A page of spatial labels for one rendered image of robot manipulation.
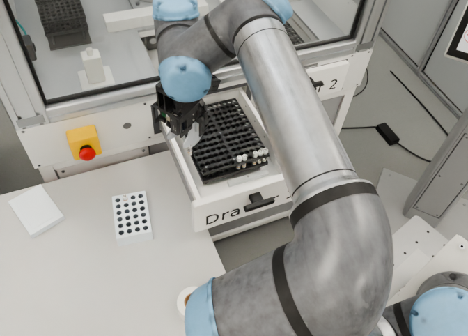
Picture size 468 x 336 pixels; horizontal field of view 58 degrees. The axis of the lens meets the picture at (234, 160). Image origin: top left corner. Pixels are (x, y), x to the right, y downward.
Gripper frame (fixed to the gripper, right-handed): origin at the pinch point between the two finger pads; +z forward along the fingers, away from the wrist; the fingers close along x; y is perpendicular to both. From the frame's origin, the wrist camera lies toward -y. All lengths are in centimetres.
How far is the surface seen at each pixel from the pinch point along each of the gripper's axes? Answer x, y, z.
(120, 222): -7.6, 18.9, 18.2
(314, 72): 9.1, -46.2, 6.3
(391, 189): 44, -99, 96
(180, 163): -2.2, 1.7, 8.9
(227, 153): 4.1, -9.2, 11.2
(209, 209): 11.5, 8.6, 8.2
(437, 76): 36, -194, 91
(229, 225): -6, -29, 84
